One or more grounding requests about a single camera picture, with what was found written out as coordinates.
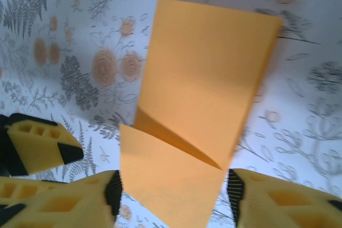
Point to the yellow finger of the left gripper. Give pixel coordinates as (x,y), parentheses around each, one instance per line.
(34,148)
(40,185)

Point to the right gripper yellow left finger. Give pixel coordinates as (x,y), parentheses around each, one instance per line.
(88,206)

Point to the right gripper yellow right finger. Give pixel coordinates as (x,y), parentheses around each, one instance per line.
(267,212)

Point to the orange square paper sheet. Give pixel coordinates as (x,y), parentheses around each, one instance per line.
(203,65)

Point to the floral table cover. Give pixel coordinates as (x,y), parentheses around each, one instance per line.
(53,92)

